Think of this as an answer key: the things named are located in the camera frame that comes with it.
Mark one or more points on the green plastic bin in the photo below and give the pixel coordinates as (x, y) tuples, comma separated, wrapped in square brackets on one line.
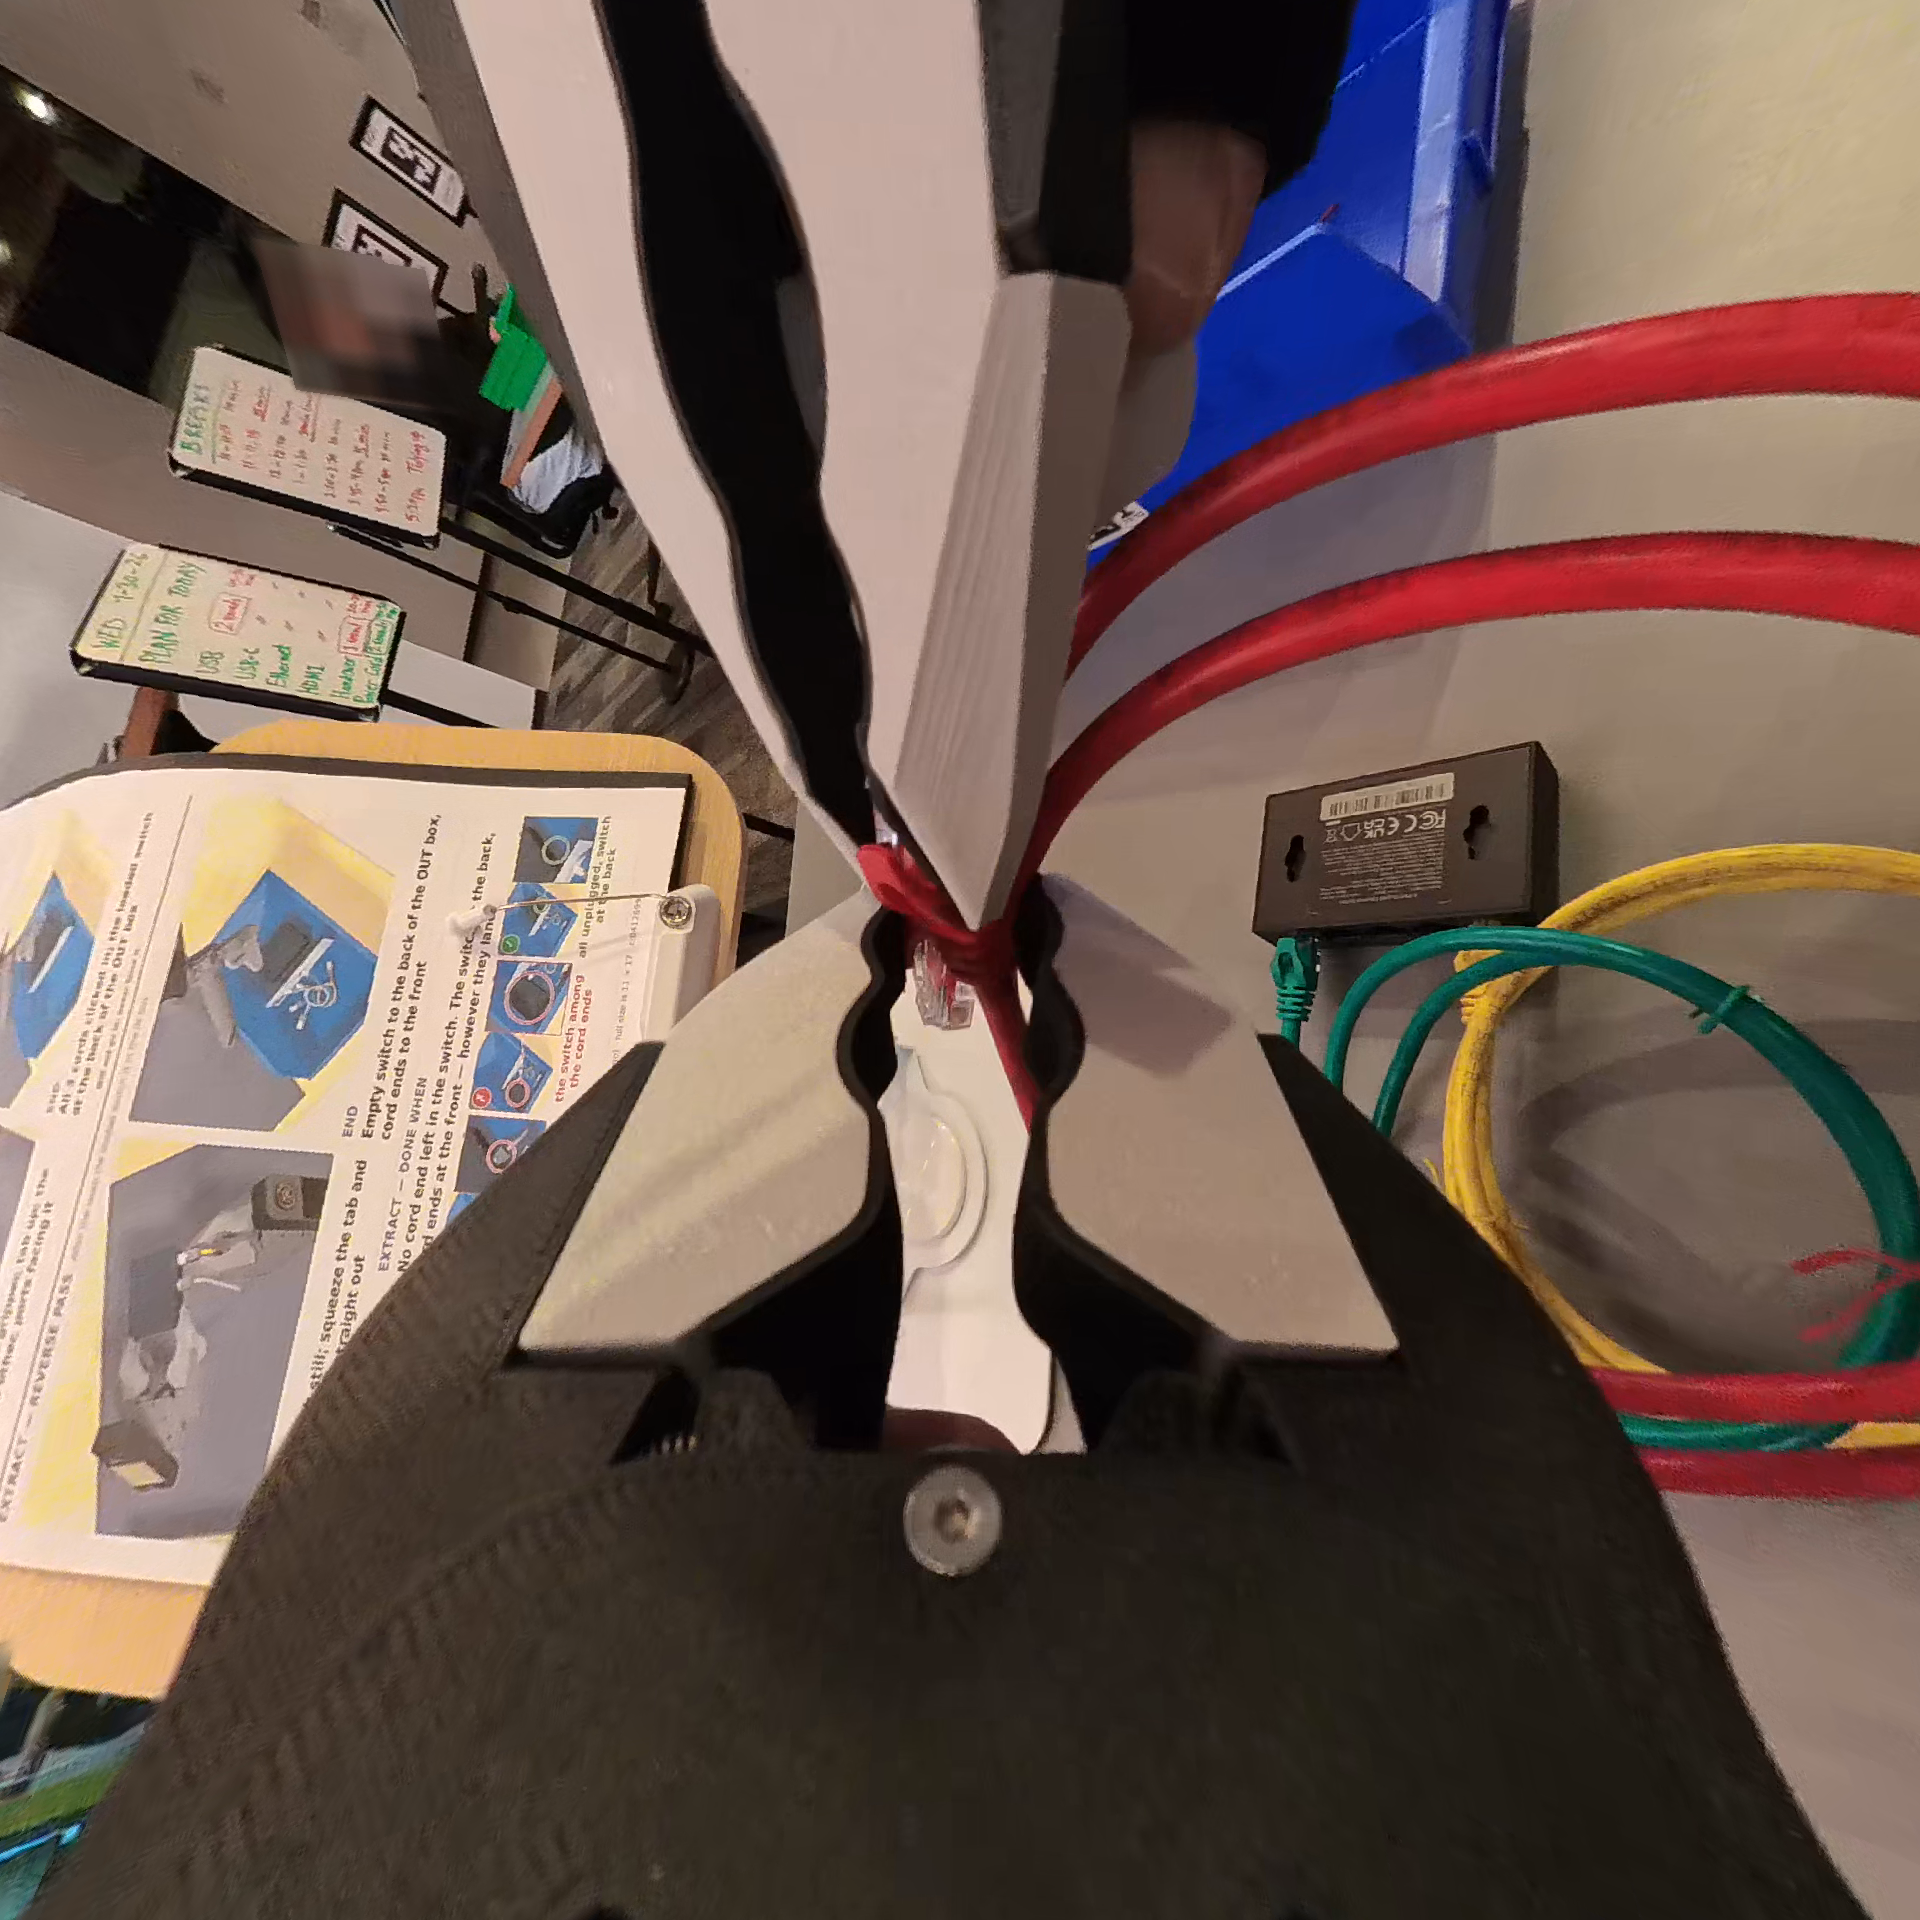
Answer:
[(519, 360)]

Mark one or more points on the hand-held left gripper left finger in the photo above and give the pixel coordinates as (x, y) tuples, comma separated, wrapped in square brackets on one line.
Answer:
[(703, 1184)]

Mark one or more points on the black white tag poster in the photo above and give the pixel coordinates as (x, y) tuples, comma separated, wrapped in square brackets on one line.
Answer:
[(409, 159), (388, 243)]

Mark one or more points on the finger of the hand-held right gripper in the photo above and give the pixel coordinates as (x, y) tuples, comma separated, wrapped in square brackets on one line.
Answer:
[(962, 601), (555, 180)]

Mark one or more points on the black network switch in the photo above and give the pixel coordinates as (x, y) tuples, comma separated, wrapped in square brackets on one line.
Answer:
[(1409, 884)]

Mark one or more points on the printed instruction sheet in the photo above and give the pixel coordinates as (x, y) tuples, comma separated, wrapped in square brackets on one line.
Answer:
[(301, 1049)]

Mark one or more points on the whiteboard with red writing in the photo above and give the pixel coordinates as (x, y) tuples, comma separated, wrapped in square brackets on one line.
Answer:
[(301, 449)]

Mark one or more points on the person's right hand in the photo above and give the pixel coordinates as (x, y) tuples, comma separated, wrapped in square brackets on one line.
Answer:
[(1193, 223)]

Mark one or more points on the wooden board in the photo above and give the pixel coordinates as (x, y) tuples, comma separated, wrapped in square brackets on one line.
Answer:
[(449, 746)]

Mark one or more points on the blue plastic bin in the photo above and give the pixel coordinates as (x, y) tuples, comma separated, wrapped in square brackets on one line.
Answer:
[(1351, 329)]

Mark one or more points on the whiteboard with green writing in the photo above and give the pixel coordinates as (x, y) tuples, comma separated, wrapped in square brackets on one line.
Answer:
[(225, 630)]

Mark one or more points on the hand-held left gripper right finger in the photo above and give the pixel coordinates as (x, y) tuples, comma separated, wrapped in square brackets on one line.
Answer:
[(1202, 1184)]

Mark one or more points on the white corner clip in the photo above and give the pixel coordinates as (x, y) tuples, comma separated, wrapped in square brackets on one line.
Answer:
[(691, 937)]

